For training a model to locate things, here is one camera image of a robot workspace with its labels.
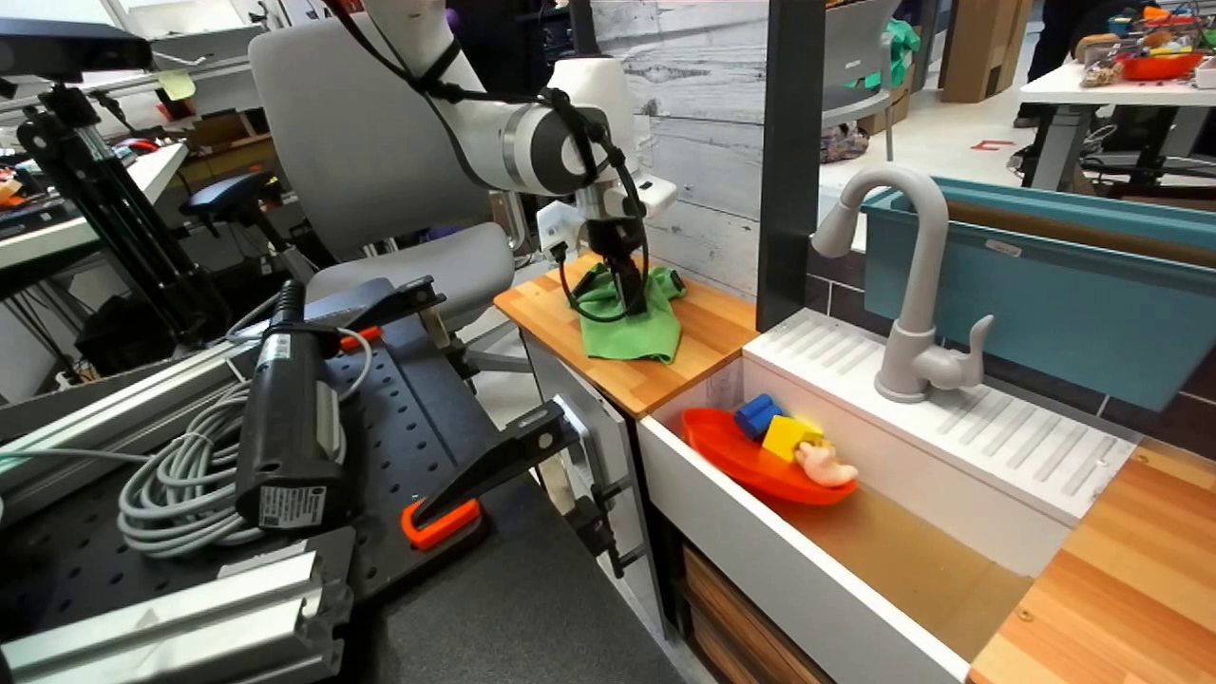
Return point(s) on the yellow toy block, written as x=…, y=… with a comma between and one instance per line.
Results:
x=788, y=433

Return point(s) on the grey office chair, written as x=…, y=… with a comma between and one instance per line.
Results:
x=378, y=172

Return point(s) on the green towel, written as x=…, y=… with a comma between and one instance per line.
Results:
x=649, y=334

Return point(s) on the red bowl of toys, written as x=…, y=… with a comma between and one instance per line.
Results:
x=1162, y=64

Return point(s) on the blue toy block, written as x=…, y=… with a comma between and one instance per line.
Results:
x=756, y=415

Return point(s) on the aluminium extrusion bar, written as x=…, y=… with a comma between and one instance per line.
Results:
x=265, y=622

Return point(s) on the black vertical post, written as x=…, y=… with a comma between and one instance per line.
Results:
x=793, y=154

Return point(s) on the white background table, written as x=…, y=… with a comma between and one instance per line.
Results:
x=1177, y=106

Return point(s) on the white sink basin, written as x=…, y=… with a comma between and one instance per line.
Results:
x=958, y=506

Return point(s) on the black orange clamp rear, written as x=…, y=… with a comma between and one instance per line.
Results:
x=371, y=304

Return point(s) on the black orange clamp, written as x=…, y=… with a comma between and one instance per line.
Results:
x=371, y=304
x=452, y=506

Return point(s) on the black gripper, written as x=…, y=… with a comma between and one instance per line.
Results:
x=620, y=239

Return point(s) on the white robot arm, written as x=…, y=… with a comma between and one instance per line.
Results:
x=573, y=140

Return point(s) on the black orange clamp front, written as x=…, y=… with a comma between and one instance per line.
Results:
x=452, y=506

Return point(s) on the black camera on mount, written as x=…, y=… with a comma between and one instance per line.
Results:
x=292, y=444

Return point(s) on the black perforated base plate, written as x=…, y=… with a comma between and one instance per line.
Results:
x=407, y=425

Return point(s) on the teal storage bin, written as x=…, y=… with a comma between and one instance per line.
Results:
x=1106, y=295

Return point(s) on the grey sink faucet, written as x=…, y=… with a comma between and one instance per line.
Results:
x=915, y=359

